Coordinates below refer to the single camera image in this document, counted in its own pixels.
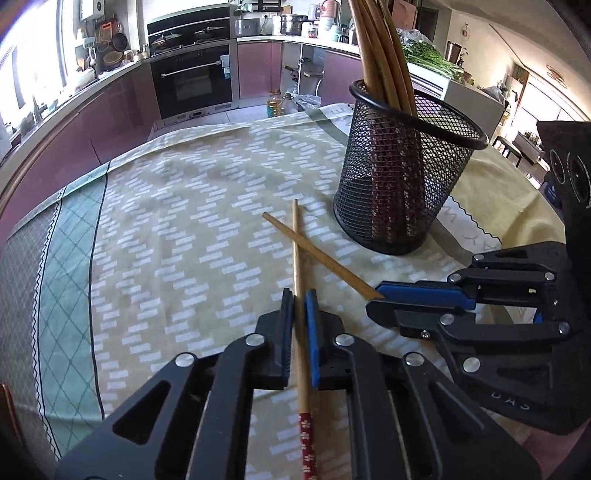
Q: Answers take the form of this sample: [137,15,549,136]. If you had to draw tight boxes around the black mesh utensil holder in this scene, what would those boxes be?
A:
[332,80,488,256]

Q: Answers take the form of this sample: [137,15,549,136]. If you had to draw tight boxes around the black built-in oven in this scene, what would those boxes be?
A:
[150,42,233,120]

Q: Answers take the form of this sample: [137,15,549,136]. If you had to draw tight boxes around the black range hood stove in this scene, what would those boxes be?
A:
[147,5,230,56]

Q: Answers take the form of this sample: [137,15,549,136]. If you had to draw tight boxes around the patterned tablecloth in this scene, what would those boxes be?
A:
[1,104,564,475]

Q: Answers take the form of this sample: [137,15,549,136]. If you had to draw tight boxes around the brown phone on table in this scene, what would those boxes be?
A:
[0,383,25,446]

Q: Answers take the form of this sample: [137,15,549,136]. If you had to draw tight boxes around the green leafy vegetables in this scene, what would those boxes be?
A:
[401,40,464,80]

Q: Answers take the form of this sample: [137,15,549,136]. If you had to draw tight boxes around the steel cooking pot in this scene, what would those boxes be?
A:
[280,14,308,36]

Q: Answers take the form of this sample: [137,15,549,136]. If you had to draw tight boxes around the bamboo chopstick red end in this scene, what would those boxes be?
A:
[263,212,385,301]
[377,1,417,116]
[362,1,391,107]
[366,1,408,114]
[291,197,320,480]
[349,0,384,101]

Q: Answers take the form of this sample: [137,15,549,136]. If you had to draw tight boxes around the cooking oil bottle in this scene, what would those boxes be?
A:
[266,89,283,118]

